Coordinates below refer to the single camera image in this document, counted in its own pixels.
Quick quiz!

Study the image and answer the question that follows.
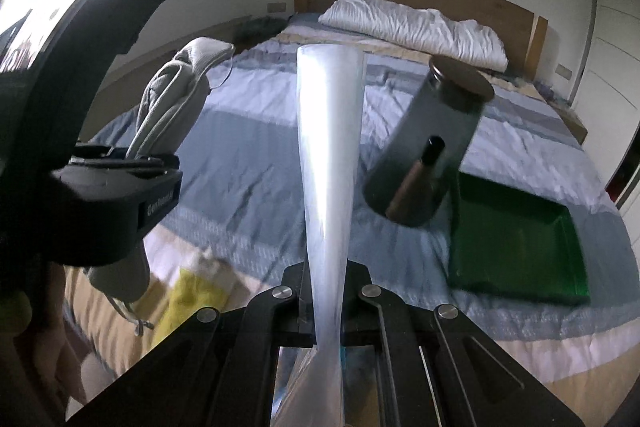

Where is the blue grey striped bedspread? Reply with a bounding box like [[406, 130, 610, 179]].
[[63, 12, 640, 423]]

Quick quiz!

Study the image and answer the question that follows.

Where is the white wardrobe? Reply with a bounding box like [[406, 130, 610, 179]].
[[573, 0, 639, 202]]

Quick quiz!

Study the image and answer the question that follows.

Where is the grey soft cloth pouch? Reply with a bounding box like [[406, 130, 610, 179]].
[[82, 37, 237, 337]]

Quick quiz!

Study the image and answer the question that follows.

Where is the grey cylindrical can black lid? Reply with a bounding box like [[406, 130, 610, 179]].
[[363, 55, 495, 228]]

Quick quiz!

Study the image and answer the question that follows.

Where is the white pillow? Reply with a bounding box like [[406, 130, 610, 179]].
[[319, 0, 509, 72]]

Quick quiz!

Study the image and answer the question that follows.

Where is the green plastic tray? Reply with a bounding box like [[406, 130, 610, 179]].
[[448, 172, 590, 307]]

